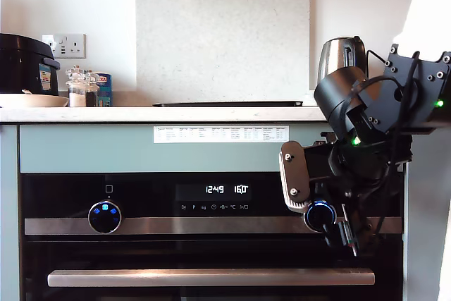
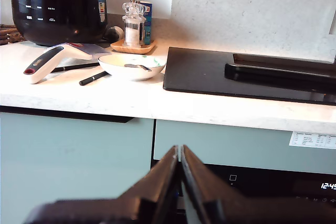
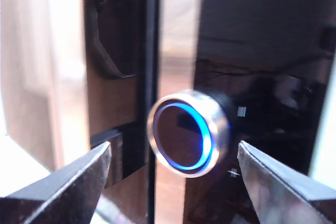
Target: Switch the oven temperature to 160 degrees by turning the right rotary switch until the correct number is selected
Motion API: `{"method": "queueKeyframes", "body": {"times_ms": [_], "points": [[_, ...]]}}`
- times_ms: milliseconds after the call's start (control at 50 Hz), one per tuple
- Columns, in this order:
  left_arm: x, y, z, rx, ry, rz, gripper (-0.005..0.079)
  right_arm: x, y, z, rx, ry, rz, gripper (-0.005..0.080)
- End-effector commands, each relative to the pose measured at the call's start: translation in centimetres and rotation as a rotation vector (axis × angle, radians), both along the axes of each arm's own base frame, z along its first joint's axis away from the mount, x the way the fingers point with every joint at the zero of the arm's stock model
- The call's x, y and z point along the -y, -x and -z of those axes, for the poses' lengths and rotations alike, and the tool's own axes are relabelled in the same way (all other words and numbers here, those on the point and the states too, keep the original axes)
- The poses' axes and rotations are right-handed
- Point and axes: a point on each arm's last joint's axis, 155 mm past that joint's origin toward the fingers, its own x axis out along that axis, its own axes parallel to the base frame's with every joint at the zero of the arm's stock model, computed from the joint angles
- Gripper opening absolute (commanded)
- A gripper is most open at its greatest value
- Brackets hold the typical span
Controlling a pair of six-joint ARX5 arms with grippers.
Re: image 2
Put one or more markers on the grey-green cabinet door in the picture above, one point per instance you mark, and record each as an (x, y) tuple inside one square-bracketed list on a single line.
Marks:
[(65, 161)]

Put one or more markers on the black cabinet grip rail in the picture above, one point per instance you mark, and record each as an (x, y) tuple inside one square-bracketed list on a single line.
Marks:
[(65, 115)]

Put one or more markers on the black rice cooker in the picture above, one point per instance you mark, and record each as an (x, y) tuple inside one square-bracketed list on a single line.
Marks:
[(57, 9)]

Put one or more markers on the metal spoon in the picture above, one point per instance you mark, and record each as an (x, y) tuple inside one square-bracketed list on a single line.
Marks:
[(137, 66)]

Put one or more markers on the grey-green filler panel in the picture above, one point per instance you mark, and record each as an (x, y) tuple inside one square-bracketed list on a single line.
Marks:
[(223, 145)]

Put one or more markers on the brown wicker basket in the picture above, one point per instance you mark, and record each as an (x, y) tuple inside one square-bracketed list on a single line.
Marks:
[(9, 35)]

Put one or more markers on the oven digital display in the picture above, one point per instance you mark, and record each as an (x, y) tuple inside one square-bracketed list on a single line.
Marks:
[(328, 186)]

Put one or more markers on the black built-in oven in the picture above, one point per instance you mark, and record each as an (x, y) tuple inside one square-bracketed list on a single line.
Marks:
[(262, 184)]

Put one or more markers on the blue salt box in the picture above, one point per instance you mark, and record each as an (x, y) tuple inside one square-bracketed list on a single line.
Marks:
[(148, 22)]

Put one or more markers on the black pen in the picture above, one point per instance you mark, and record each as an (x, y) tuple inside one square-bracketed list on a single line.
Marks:
[(93, 78)]

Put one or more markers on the white black handheld gadget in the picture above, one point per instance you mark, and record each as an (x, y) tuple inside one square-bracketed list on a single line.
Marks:
[(47, 62)]

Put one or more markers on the clear pepper grinder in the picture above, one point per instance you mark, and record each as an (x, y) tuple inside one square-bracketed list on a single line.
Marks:
[(143, 24)]

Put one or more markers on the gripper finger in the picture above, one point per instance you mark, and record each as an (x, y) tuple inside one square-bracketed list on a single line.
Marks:
[(160, 182), (199, 184)]

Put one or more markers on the small wooden tray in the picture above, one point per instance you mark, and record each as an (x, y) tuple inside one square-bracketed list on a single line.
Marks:
[(131, 48)]

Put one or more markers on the pale stone splashback panel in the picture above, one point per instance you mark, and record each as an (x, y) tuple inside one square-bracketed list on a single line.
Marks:
[(249, 11)]

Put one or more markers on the purple white leaflet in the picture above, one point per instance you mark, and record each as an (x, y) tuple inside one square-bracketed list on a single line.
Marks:
[(95, 49)]

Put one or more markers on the black hob vent cover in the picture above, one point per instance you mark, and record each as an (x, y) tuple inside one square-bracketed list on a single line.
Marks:
[(275, 75)]

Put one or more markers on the white printed table label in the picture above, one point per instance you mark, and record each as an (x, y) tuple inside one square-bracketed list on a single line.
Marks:
[(312, 140)]

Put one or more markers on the white bowl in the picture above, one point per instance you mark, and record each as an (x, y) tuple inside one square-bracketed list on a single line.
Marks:
[(131, 73)]

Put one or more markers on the black white round plug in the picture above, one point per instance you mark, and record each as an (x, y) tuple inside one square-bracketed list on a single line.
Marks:
[(114, 34)]

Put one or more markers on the black glass hob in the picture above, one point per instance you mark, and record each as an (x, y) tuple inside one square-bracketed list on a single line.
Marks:
[(197, 72)]

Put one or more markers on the thin black stick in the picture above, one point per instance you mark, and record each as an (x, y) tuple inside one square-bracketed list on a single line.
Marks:
[(76, 67)]

